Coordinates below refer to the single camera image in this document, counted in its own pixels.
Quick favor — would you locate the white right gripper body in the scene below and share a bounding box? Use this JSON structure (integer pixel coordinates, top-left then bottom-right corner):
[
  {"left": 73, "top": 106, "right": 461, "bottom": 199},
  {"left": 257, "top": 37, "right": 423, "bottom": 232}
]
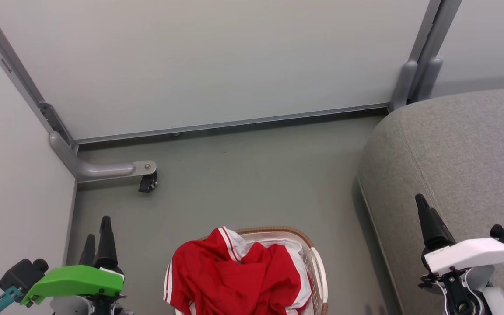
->
[{"left": 424, "top": 238, "right": 504, "bottom": 277}]

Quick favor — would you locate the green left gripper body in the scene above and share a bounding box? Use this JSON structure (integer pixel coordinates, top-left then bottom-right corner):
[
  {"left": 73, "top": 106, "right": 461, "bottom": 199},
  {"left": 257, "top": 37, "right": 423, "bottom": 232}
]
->
[{"left": 20, "top": 264, "right": 126, "bottom": 307}]

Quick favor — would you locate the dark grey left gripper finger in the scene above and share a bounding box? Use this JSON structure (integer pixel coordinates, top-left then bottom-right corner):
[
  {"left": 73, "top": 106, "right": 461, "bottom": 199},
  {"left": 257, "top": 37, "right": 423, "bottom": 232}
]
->
[
  {"left": 79, "top": 234, "right": 97, "bottom": 266},
  {"left": 94, "top": 216, "right": 119, "bottom": 270}
]

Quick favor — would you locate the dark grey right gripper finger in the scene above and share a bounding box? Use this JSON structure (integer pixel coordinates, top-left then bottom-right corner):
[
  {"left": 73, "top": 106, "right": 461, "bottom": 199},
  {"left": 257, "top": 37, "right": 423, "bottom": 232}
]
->
[
  {"left": 415, "top": 194, "right": 432, "bottom": 255},
  {"left": 428, "top": 209, "right": 456, "bottom": 252}
]

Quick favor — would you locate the red shirt with white stripes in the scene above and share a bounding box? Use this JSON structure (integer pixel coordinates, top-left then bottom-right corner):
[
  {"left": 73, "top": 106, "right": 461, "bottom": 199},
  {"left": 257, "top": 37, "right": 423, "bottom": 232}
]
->
[{"left": 163, "top": 226, "right": 313, "bottom": 315}]

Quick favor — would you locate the grey fabric sofa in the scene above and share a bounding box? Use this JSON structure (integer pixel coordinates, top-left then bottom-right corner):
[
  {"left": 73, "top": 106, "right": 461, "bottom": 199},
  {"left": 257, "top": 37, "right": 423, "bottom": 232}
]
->
[{"left": 356, "top": 86, "right": 504, "bottom": 315}]

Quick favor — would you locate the grey partition foot bar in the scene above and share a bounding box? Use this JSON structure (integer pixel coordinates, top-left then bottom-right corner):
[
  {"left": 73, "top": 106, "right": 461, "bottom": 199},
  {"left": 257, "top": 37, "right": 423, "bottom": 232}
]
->
[{"left": 49, "top": 131, "right": 158, "bottom": 183}]

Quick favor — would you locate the white laundry basket brown rim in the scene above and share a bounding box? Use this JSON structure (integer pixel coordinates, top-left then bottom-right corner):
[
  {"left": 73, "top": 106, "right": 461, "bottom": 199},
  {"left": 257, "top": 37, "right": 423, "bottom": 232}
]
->
[{"left": 164, "top": 226, "right": 328, "bottom": 315}]

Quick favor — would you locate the white crumpled cloth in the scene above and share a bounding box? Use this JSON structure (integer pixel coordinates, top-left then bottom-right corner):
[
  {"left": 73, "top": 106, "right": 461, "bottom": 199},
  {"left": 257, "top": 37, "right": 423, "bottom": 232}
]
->
[{"left": 239, "top": 232, "right": 314, "bottom": 312}]

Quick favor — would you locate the teal left cable connector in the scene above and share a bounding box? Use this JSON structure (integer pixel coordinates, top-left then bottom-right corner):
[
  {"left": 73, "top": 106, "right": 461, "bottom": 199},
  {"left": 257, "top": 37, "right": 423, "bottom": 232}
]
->
[{"left": 0, "top": 287, "right": 21, "bottom": 315}]

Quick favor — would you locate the grey double partition post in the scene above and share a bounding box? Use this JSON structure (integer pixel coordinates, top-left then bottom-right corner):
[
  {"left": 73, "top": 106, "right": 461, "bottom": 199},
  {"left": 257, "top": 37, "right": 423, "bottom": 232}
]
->
[{"left": 388, "top": 0, "right": 463, "bottom": 112}]

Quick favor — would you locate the grey partition bottom rail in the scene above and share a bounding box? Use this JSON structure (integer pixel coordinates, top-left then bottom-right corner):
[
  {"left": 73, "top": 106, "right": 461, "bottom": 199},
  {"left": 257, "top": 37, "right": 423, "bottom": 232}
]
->
[{"left": 74, "top": 102, "right": 391, "bottom": 145}]

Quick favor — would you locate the grey partition post with slots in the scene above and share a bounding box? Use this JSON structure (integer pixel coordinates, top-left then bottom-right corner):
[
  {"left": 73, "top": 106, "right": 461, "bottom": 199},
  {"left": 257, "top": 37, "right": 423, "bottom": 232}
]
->
[{"left": 0, "top": 0, "right": 78, "bottom": 154}]

